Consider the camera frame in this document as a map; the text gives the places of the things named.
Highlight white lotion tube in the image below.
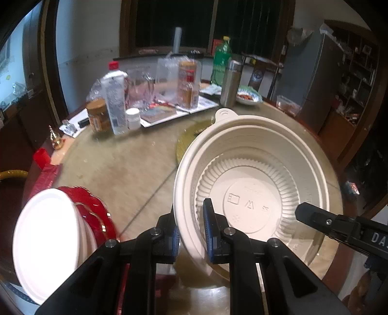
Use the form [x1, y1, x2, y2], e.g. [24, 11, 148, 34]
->
[101, 75, 129, 135]

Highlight small cream plastic bowl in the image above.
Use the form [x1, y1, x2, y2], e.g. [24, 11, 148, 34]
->
[182, 121, 331, 273]

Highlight large cream plastic bowl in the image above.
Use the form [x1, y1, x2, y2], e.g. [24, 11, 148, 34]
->
[173, 108, 338, 281]

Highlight clear plastic wrapper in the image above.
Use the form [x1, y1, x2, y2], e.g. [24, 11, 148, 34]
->
[59, 119, 80, 136]

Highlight dark wooden chair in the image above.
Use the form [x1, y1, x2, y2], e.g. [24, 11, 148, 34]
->
[242, 52, 284, 99]

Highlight clear plastic bag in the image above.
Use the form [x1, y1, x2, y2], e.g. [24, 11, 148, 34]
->
[156, 51, 202, 110]

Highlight wooden shelf unit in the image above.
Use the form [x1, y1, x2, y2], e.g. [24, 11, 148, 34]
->
[321, 20, 382, 164]

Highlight brown book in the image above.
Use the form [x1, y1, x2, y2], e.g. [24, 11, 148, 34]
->
[140, 104, 178, 123]

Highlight small white pill bottle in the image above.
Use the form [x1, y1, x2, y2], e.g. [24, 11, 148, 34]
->
[126, 108, 141, 130]

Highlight gold glitter turntable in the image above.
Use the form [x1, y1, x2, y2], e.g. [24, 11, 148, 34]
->
[175, 119, 219, 165]

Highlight red cup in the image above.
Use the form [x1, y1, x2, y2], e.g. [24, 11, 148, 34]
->
[33, 148, 50, 166]

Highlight white leaflet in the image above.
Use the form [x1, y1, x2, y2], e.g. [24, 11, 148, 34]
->
[182, 95, 219, 114]

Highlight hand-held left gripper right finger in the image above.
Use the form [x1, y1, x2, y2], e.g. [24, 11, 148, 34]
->
[202, 198, 352, 315]

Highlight white green sachet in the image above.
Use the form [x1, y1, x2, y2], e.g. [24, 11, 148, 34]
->
[198, 85, 223, 96]

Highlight red scalloped glass plate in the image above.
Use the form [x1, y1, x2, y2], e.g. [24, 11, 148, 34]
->
[57, 186, 119, 243]
[73, 202, 107, 243]

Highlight grey refrigerator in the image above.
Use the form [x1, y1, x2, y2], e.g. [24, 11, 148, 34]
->
[277, 29, 344, 134]

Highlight dark barred window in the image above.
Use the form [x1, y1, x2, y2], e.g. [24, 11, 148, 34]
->
[120, 0, 296, 58]

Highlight steel thermos flask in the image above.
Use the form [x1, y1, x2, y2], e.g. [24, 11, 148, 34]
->
[220, 60, 242, 108]

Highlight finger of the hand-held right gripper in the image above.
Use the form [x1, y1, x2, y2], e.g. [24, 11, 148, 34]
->
[295, 202, 361, 243]

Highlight amber jar with gold lid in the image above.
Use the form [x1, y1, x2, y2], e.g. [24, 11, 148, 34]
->
[86, 98, 112, 133]

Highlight blue rimmed plate with food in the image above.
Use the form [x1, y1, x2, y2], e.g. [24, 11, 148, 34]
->
[236, 86, 263, 105]

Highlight red capped bottle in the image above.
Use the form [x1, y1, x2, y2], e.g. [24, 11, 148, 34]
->
[107, 61, 129, 91]

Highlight clear glass mug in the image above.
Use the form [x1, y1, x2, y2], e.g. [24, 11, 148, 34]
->
[127, 67, 156, 111]

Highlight white foam bowl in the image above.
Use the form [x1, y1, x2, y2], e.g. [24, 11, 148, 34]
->
[77, 218, 98, 267]
[12, 188, 82, 306]

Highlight red packet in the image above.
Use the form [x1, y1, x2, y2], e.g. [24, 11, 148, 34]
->
[29, 165, 61, 197]

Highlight clear plastic container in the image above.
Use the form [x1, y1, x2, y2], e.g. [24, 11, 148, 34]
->
[276, 95, 303, 117]

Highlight green plastic bottle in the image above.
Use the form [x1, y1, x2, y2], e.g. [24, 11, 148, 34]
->
[211, 36, 232, 85]

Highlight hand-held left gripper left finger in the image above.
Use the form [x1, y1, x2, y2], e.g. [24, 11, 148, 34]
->
[35, 212, 182, 315]

